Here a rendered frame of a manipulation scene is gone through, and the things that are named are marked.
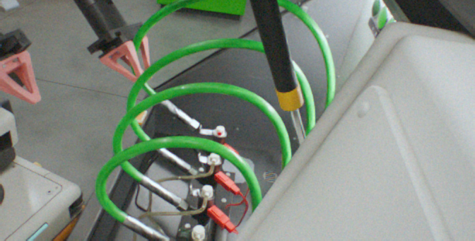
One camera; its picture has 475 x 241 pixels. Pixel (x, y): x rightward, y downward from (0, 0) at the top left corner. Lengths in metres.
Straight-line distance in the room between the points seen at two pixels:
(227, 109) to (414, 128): 0.94
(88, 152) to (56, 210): 0.67
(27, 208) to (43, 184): 0.13
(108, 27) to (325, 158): 0.52
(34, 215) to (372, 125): 1.64
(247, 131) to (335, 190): 0.94
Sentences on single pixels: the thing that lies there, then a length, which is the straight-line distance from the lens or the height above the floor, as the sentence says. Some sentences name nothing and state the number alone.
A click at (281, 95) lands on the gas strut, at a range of 0.28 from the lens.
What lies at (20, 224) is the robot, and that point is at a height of 0.28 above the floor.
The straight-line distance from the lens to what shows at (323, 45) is 0.63.
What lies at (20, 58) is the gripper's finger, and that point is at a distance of 0.66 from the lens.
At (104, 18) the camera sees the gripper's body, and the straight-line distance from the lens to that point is 0.68.
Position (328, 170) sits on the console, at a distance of 0.22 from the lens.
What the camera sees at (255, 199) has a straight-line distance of 0.49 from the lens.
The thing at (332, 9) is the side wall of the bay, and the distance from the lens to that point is 0.94.
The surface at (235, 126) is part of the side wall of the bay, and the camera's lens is 1.13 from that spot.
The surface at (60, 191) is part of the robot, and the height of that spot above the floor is 0.28.
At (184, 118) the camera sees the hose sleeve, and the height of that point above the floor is 1.16.
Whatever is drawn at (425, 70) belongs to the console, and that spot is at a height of 1.55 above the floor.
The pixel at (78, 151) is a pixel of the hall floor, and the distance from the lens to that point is 2.38.
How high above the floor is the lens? 1.62
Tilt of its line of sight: 37 degrees down
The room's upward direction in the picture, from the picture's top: 10 degrees clockwise
